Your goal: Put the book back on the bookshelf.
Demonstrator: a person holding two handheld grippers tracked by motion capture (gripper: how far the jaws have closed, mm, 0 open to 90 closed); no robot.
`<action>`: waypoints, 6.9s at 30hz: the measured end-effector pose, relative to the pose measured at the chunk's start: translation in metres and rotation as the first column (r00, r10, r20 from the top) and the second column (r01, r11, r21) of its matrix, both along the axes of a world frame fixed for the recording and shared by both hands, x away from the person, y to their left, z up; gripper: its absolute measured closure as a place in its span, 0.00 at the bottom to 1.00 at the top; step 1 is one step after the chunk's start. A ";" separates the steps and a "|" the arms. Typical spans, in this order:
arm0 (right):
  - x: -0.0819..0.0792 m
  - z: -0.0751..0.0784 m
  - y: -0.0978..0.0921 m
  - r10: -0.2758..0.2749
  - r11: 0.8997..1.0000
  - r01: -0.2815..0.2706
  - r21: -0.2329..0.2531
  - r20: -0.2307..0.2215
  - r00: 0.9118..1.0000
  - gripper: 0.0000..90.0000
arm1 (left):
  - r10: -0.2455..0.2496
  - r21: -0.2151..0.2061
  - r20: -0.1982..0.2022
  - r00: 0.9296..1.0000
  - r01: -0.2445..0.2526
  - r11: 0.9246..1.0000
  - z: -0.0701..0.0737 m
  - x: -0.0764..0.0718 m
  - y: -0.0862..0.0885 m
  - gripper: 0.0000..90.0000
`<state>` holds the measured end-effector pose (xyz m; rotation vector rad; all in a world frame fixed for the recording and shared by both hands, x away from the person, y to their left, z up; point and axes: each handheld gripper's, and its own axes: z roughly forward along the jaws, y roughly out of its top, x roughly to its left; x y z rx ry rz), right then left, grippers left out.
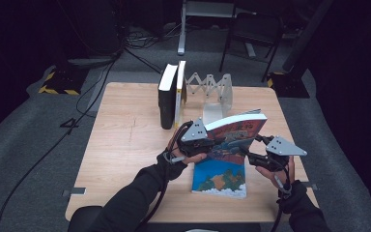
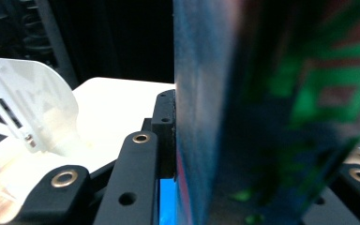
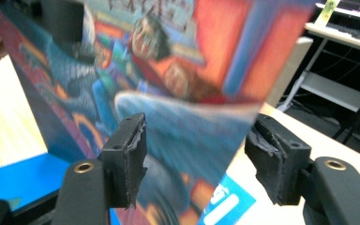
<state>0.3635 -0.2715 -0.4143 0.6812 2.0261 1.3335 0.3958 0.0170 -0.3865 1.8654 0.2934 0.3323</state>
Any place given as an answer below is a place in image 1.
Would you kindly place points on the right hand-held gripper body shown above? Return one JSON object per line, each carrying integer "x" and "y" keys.
{"x": 281, "y": 148}

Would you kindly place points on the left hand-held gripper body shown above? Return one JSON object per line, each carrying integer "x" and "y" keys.
{"x": 194, "y": 133}

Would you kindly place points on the red illustrated cover book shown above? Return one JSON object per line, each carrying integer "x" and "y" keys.
{"x": 235, "y": 135}

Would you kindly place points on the expandable metal bookend rack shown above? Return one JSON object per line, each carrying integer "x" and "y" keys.
{"x": 211, "y": 109}

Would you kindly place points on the blue cover book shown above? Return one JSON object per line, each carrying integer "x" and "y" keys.
{"x": 219, "y": 177}

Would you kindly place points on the yellow cover book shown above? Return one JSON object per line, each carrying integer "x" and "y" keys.
{"x": 180, "y": 93}

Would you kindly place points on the black hardcover book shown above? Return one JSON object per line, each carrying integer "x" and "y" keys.
{"x": 166, "y": 100}

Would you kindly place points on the person's right hand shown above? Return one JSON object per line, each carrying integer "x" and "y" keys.
{"x": 270, "y": 174}

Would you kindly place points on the person's left hand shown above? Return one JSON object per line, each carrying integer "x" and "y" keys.
{"x": 191, "y": 159}

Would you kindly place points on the black yellow striped stand base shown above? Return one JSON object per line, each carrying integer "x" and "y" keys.
{"x": 64, "y": 80}
{"x": 290, "y": 87}

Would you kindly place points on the white rounded object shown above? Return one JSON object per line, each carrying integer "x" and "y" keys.
{"x": 201, "y": 230}

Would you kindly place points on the grey slanted stand pole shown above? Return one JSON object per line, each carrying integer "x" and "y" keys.
{"x": 306, "y": 35}

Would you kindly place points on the black folding chair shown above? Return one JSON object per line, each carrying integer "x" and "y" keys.
{"x": 254, "y": 27}

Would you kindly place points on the dark equipment cabinet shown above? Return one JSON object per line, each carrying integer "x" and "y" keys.
{"x": 90, "y": 29}

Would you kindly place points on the grey metal table bracket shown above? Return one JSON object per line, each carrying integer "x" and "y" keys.
{"x": 311, "y": 186}
{"x": 74, "y": 191}

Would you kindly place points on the white desk leg frame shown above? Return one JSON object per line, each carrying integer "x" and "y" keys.
{"x": 182, "y": 32}

